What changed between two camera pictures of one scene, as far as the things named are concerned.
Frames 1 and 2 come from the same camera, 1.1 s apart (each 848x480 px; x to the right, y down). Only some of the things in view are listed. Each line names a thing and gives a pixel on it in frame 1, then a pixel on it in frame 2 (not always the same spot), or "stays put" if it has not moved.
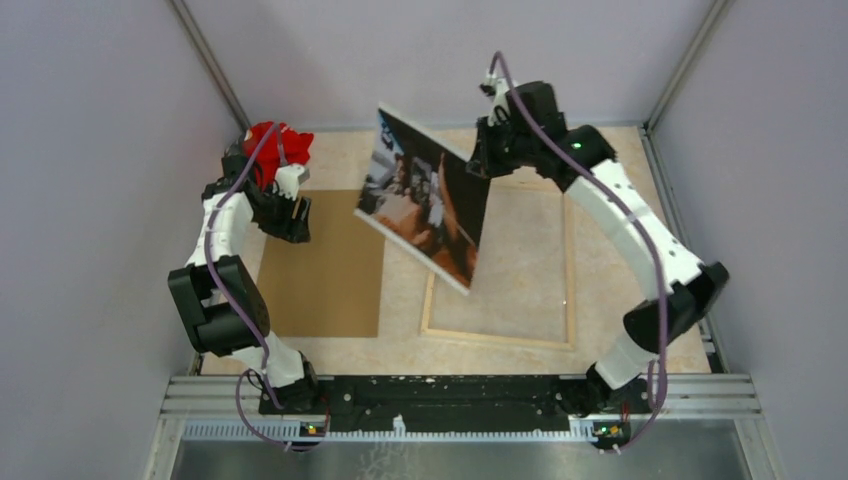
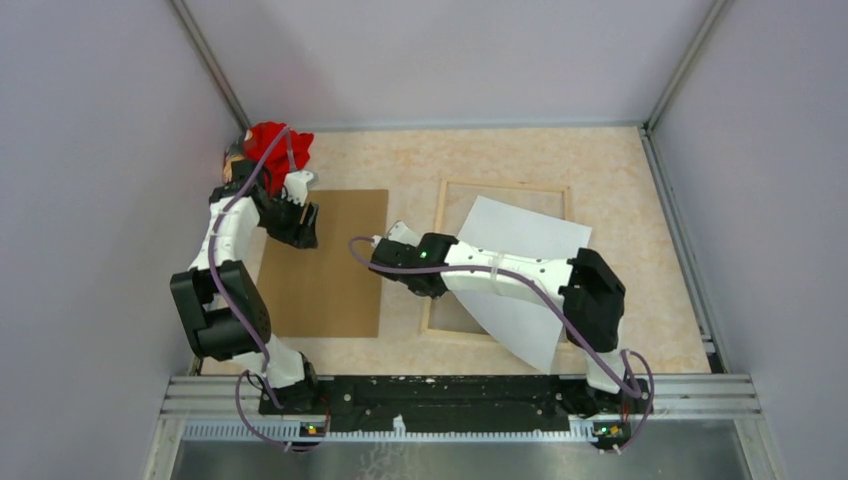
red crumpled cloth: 285,147 stays put
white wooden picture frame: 522,285 stays put
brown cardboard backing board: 330,285 stays put
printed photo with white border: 424,198 -> 509,268
